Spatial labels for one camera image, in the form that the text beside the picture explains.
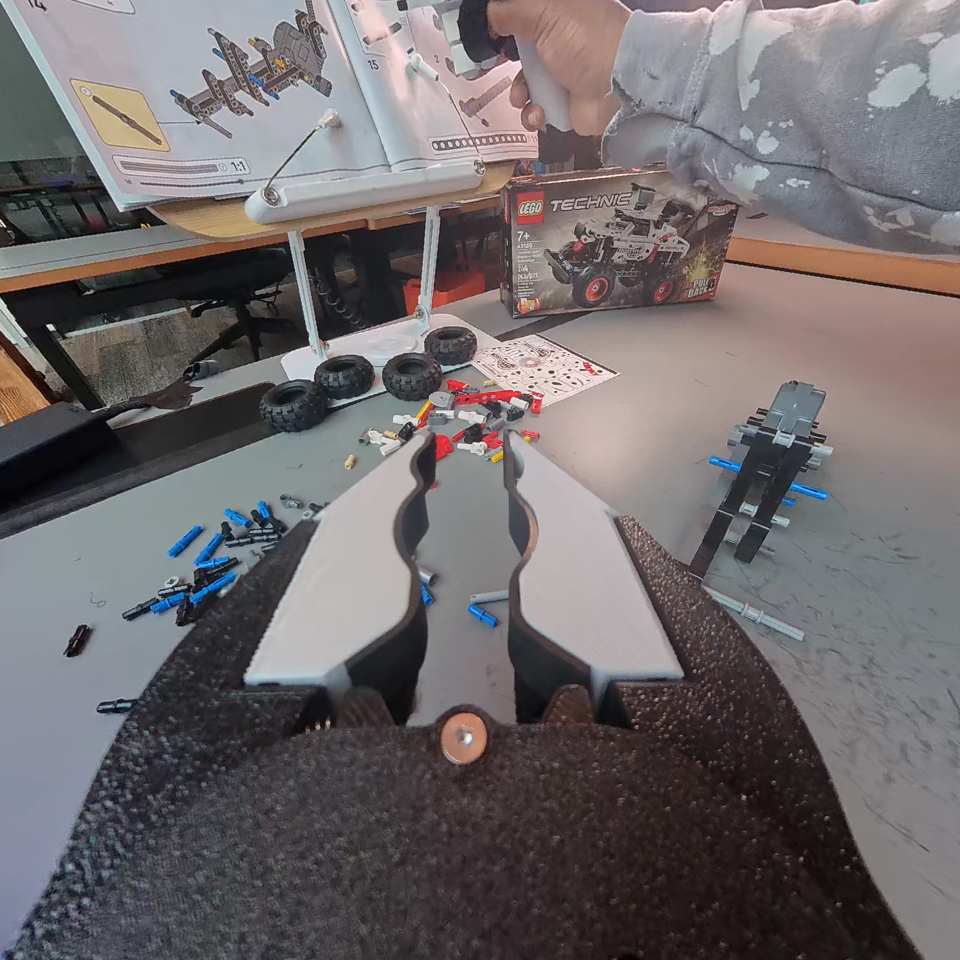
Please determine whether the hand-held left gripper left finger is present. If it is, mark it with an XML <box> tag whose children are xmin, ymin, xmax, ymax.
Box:
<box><xmin>243</xmin><ymin>433</ymin><xmax>438</xmax><ymax>725</ymax></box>

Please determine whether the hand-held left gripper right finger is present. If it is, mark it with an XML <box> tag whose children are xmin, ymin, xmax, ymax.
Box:
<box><xmin>504</xmin><ymin>431</ymin><xmax>685</xmax><ymax>721</ymax></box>

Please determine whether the toy brick chassis assembly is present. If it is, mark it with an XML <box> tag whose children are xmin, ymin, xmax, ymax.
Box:
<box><xmin>688</xmin><ymin>381</ymin><xmax>835</xmax><ymax>582</ymax></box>

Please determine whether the person's right forearm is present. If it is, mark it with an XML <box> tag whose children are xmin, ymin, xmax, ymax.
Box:
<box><xmin>602</xmin><ymin>0</ymin><xmax>960</xmax><ymax>256</ymax></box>

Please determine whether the grey desk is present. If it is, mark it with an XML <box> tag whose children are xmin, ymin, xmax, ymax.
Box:
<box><xmin>0</xmin><ymin>236</ymin><xmax>960</xmax><ymax>960</ymax></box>

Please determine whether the person's right hand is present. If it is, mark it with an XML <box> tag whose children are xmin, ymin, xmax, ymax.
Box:
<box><xmin>486</xmin><ymin>0</ymin><xmax>633</xmax><ymax>138</ymax></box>

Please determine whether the pile of blue black pins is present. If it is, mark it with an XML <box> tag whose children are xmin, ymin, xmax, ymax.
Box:
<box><xmin>122</xmin><ymin>493</ymin><xmax>331</xmax><ymax>628</ymax></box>

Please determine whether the light grey long toy axle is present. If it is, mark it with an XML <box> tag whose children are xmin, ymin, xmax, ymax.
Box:
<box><xmin>700</xmin><ymin>585</ymin><xmax>806</xmax><ymax>642</ymax></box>

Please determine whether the black toy tire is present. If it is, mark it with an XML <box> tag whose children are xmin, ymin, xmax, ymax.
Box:
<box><xmin>381</xmin><ymin>351</ymin><xmax>444</xmax><ymax>402</ymax></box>
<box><xmin>313</xmin><ymin>354</ymin><xmax>375</xmax><ymax>401</ymax></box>
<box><xmin>258</xmin><ymin>379</ymin><xmax>330</xmax><ymax>434</ymax></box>
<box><xmin>423</xmin><ymin>326</ymin><xmax>479</xmax><ymax>367</ymax></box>

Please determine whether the white wooden book stand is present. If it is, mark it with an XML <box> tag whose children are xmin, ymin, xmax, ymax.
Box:
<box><xmin>150</xmin><ymin>52</ymin><xmax>520</xmax><ymax>385</ymax></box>

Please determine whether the pile of mixed small bricks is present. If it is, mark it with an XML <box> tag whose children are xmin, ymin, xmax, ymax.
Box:
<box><xmin>358</xmin><ymin>378</ymin><xmax>546</xmax><ymax>470</ymax></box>

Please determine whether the sticker sheet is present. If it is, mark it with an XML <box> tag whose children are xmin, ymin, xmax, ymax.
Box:
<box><xmin>471</xmin><ymin>336</ymin><xmax>621</xmax><ymax>411</ymax></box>

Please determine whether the toy truck set box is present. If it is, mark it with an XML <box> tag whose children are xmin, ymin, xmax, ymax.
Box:
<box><xmin>500</xmin><ymin>166</ymin><xmax>741</xmax><ymax>321</ymax></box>

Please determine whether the building instruction booklet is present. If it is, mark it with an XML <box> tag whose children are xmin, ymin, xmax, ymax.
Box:
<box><xmin>7</xmin><ymin>0</ymin><xmax>543</xmax><ymax>213</ymax></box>

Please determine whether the orange box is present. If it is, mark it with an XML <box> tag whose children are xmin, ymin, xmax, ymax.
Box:
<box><xmin>402</xmin><ymin>268</ymin><xmax>489</xmax><ymax>317</ymax></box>

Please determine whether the black office chair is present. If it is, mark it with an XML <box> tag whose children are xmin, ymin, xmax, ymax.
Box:
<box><xmin>176</xmin><ymin>247</ymin><xmax>303</xmax><ymax>366</ymax></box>

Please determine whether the black rectangular case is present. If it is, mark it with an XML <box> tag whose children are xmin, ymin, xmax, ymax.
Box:
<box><xmin>0</xmin><ymin>403</ymin><xmax>112</xmax><ymax>501</ymax></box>

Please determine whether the background wooden table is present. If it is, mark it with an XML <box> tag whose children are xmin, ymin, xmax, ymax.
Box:
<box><xmin>0</xmin><ymin>213</ymin><xmax>504</xmax><ymax>410</ymax></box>

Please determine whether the dark cable bundle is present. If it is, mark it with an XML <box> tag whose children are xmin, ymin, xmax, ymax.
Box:
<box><xmin>111</xmin><ymin>373</ymin><xmax>220</xmax><ymax>423</ymax></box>

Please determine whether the black coiled cable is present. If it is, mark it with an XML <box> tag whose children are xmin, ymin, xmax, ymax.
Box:
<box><xmin>315</xmin><ymin>257</ymin><xmax>369</xmax><ymax>332</ymax></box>

